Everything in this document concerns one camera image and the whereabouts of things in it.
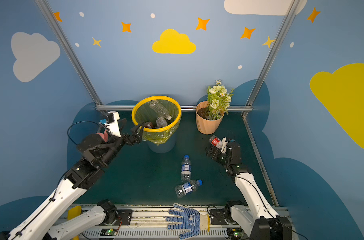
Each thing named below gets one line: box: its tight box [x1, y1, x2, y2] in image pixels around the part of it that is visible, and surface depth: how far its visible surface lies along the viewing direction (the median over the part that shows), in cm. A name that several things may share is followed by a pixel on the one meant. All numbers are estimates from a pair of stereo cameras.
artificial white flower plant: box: [206, 79, 234, 121], surface depth 95 cm
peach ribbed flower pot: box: [195, 100, 225, 135], surface depth 103 cm
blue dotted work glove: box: [166, 203, 210, 240], surface depth 75 cm
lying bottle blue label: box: [174, 179, 203, 198], surface depth 82 cm
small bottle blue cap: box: [181, 154, 192, 182], surface depth 88 cm
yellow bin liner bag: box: [131, 95, 182, 146], surface depth 88 cm
